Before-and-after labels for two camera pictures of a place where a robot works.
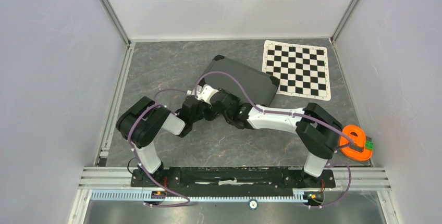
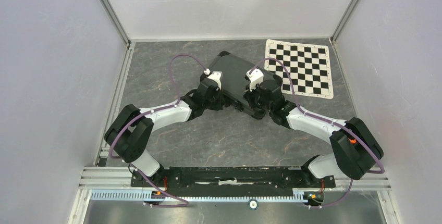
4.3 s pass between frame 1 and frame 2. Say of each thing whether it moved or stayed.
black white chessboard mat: stayed
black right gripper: moved
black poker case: stayed
